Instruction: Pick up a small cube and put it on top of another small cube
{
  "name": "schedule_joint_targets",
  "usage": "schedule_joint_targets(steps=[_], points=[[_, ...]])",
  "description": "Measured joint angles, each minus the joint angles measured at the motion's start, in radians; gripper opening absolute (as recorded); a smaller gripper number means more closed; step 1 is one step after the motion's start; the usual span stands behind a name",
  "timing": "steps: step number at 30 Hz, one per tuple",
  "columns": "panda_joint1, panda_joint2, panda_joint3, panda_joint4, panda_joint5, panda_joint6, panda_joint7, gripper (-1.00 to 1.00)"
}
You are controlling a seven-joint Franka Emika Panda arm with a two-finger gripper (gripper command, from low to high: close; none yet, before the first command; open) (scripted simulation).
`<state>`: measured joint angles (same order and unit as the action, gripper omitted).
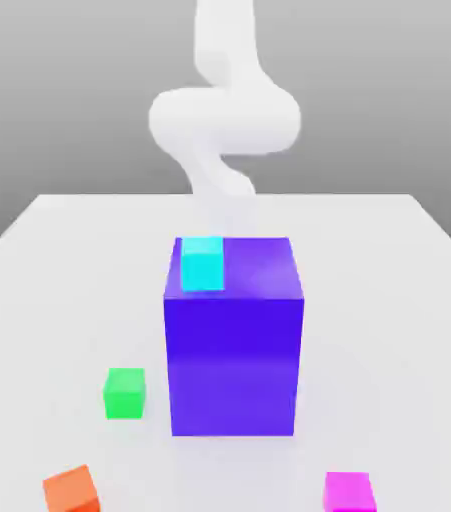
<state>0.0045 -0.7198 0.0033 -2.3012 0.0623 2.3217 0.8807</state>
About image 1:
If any large purple box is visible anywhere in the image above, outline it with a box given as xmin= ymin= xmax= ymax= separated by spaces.
xmin=163 ymin=236 xmax=305 ymax=438

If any small magenta cube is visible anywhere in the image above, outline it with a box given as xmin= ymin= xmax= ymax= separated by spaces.
xmin=322 ymin=471 xmax=378 ymax=512

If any small orange cube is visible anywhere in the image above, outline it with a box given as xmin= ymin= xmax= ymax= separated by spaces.
xmin=41 ymin=463 xmax=102 ymax=512

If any small cyan cube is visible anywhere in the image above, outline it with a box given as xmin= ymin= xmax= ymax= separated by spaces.
xmin=180 ymin=236 xmax=226 ymax=292

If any small green cube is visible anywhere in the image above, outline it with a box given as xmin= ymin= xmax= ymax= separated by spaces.
xmin=102 ymin=367 xmax=147 ymax=421

